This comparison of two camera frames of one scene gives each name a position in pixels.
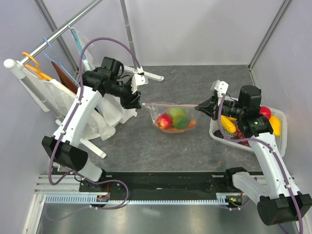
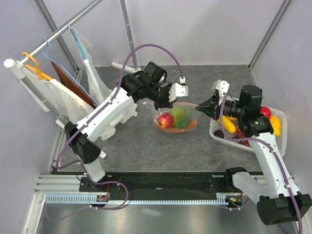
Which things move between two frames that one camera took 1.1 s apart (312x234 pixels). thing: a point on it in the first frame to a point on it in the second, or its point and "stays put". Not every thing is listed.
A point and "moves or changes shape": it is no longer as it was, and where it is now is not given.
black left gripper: (128, 103) to (166, 104)
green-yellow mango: (180, 121) stays put
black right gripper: (210, 106) stays put
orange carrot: (191, 124) stays put
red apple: (164, 121) stays put
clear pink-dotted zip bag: (173, 118) moves or changes shape
